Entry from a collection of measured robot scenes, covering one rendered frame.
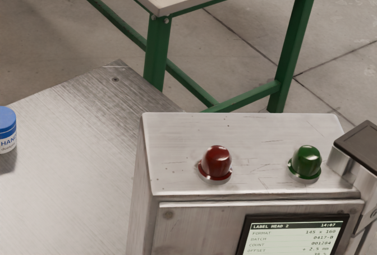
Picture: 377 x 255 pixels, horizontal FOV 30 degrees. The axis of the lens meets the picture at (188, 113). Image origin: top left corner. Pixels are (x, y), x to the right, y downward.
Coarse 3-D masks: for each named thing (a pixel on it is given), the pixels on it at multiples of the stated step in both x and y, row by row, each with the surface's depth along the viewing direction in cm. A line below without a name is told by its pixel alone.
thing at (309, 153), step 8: (296, 152) 53; (304, 152) 52; (312, 152) 53; (296, 160) 53; (304, 160) 52; (312, 160) 52; (320, 160) 53; (288, 168) 53; (296, 168) 53; (304, 168) 52; (312, 168) 52; (320, 168) 54; (296, 176) 53; (304, 176) 53; (312, 176) 53
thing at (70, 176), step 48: (48, 96) 156; (96, 96) 158; (144, 96) 160; (48, 144) 145; (96, 144) 147; (0, 192) 133; (48, 192) 135; (96, 192) 136; (0, 240) 125; (48, 240) 126; (96, 240) 128
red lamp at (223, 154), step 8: (208, 152) 51; (216, 152) 51; (224, 152) 51; (200, 160) 53; (208, 160) 51; (216, 160) 51; (224, 160) 51; (200, 168) 52; (208, 168) 51; (216, 168) 51; (224, 168) 51; (200, 176) 52; (208, 176) 52; (216, 176) 52; (224, 176) 52; (216, 184) 52
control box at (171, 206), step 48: (144, 144) 55; (192, 144) 55; (240, 144) 56; (288, 144) 56; (144, 192) 54; (192, 192) 51; (240, 192) 52; (288, 192) 52; (336, 192) 53; (144, 240) 54; (192, 240) 53
